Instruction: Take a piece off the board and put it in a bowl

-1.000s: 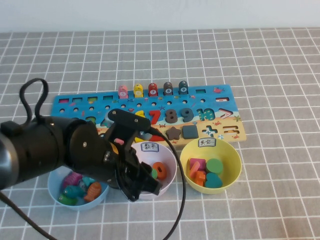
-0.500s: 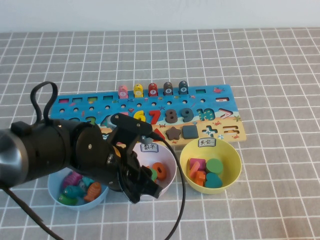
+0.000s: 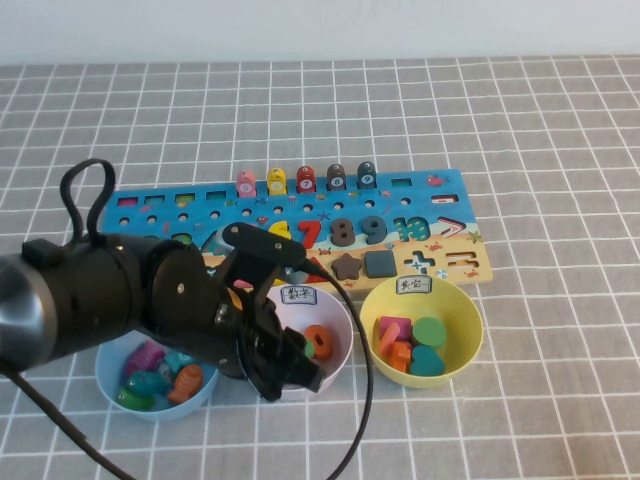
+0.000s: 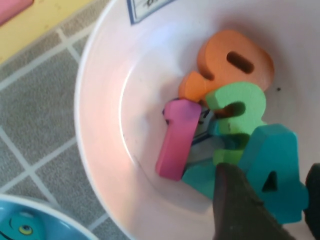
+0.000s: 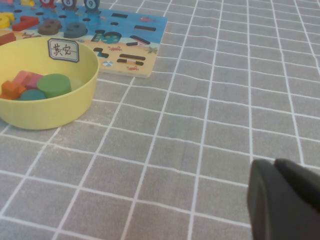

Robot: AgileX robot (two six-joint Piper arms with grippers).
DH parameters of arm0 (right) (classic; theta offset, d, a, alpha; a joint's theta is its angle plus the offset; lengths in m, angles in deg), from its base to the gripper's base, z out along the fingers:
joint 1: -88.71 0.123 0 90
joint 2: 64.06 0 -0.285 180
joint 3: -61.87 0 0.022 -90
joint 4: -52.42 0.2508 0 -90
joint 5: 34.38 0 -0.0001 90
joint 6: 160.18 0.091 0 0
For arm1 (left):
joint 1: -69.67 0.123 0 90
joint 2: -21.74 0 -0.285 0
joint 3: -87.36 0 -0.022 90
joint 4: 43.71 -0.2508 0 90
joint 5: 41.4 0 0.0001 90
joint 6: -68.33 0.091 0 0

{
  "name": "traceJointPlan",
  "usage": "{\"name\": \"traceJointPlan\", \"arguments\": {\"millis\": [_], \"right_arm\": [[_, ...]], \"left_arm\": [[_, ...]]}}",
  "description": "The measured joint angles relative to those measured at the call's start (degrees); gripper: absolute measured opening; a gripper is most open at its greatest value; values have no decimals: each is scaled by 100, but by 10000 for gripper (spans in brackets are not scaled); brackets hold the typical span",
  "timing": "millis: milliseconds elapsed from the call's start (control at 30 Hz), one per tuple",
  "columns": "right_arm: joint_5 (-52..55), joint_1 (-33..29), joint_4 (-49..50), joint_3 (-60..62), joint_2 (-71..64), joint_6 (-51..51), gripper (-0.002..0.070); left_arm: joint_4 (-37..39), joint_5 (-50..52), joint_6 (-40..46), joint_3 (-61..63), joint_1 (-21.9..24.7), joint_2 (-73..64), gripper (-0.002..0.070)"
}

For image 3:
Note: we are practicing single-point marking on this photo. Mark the dark grey square block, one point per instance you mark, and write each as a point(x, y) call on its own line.
point(381, 264)

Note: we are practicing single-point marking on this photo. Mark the red triangle block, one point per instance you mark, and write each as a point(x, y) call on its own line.
point(316, 262)

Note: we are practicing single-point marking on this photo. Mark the orange plus sign piece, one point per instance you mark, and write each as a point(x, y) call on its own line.
point(401, 356)

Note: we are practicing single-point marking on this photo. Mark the pink rectangle block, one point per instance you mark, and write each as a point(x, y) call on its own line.
point(402, 327)

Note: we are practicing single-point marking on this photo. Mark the white paper label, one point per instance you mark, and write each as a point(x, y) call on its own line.
point(300, 294)
point(413, 286)

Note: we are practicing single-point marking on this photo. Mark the green wooden fish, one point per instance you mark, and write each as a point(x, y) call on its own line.
point(135, 400)

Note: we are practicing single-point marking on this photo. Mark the grey checked tablecloth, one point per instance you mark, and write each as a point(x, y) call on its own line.
point(550, 350)

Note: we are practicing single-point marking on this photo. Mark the orange number zero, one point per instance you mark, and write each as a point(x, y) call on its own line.
point(327, 345)

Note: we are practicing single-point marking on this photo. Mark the teal heart block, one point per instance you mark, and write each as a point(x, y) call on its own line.
point(427, 362)

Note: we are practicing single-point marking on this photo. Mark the dark teal wooden fish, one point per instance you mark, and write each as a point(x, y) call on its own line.
point(150, 382)

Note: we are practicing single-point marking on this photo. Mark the red fish peg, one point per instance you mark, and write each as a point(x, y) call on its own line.
point(306, 181)

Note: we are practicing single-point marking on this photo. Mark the dark grey fish peg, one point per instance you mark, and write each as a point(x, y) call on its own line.
point(366, 177)

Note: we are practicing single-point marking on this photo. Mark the red number seven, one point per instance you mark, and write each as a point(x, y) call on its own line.
point(310, 226)

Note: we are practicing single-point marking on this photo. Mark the pink trapezoid block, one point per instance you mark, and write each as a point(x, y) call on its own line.
point(242, 285)

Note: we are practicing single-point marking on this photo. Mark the light blue bowl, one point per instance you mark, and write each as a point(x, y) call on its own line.
point(160, 416)

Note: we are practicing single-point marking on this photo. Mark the dark grey number nine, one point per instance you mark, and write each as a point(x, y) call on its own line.
point(382, 227)

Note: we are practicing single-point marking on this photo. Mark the light pink bowl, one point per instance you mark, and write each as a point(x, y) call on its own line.
point(335, 310)

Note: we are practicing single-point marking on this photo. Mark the yellow bowl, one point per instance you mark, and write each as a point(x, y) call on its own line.
point(465, 325)

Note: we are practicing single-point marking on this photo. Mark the yellow number six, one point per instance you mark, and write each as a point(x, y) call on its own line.
point(280, 231)

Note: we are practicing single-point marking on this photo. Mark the blue wooden puzzle board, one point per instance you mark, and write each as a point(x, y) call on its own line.
point(385, 248)

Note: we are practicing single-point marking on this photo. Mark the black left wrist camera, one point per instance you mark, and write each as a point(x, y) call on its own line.
point(260, 245)

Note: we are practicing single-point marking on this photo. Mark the orange wooden fish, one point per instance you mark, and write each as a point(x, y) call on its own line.
point(186, 384)

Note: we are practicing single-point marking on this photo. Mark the pink fish peg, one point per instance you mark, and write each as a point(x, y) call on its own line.
point(245, 186)

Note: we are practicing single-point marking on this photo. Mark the green round block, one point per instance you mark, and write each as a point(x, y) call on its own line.
point(429, 332)

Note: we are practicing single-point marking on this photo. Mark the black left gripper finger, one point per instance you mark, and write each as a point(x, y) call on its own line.
point(274, 387)
point(302, 362)

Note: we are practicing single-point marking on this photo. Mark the brown fish peg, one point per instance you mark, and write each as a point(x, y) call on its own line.
point(336, 179)

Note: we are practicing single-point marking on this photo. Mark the orange stick piece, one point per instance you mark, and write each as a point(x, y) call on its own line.
point(389, 339)

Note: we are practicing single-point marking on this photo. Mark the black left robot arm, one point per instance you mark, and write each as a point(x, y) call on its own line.
point(75, 290)

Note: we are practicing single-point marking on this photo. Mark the yellow fish peg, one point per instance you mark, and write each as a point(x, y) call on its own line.
point(276, 182)

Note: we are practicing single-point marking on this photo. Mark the brown star block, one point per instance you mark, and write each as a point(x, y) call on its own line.
point(347, 267)

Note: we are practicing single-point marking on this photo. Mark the brown number eight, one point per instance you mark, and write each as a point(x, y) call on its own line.
point(343, 232)

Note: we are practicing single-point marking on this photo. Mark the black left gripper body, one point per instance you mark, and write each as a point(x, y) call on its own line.
point(240, 340)

